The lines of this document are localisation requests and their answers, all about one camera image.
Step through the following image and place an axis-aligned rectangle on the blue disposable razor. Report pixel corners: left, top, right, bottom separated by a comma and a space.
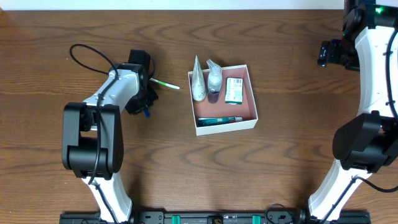
143, 108, 150, 118

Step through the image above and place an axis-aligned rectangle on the white squeeze tube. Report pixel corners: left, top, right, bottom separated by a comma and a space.
191, 55, 206, 101

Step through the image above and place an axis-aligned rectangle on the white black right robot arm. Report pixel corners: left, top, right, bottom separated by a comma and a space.
294, 0, 397, 223

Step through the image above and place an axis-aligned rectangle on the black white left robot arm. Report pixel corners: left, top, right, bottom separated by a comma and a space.
62, 62, 157, 223

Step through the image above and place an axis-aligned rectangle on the green white toothbrush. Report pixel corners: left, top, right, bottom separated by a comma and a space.
150, 78, 180, 90

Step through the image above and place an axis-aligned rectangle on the small teal white toothpaste tube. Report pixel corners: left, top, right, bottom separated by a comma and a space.
198, 116, 243, 127

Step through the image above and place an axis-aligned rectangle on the white cardboard box pink interior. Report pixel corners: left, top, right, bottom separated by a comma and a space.
191, 65, 258, 136

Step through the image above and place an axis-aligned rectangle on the clear bottle dark blue cap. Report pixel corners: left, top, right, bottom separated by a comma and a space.
206, 59, 223, 103

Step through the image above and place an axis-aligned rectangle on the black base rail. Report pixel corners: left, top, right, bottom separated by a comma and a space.
59, 208, 371, 224

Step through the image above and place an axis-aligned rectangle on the green white soap box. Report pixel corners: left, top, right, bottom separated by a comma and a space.
225, 77, 243, 105

